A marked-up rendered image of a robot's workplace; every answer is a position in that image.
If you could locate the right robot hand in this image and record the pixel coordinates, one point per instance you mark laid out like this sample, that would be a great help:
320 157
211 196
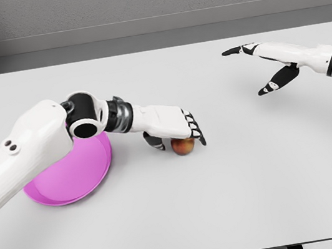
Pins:
276 59

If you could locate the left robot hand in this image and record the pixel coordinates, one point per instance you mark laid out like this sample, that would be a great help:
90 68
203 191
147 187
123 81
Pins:
172 123

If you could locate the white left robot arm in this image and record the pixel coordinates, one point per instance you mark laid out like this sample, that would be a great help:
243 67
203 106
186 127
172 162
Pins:
32 136

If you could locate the pink plate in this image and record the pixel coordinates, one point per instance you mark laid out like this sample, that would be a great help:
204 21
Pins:
69 174

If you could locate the red apple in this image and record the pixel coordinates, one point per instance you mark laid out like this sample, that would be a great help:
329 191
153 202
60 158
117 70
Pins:
183 146

